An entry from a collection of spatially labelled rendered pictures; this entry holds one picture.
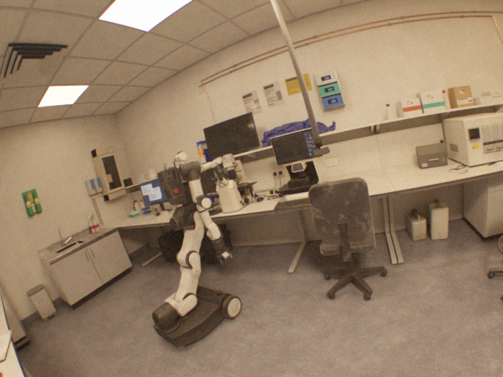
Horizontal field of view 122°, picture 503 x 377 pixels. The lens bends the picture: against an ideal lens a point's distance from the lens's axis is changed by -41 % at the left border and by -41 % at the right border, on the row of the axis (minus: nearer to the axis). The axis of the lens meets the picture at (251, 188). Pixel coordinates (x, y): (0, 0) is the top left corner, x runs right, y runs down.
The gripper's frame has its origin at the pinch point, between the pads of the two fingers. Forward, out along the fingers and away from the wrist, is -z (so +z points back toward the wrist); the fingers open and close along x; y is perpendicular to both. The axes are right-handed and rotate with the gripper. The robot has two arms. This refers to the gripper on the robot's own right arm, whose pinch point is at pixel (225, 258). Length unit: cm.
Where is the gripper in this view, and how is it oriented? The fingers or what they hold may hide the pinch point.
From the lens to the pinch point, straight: 194.6
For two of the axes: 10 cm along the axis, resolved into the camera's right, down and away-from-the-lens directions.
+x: 7.2, -4.2, 5.6
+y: -6.0, 0.5, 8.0
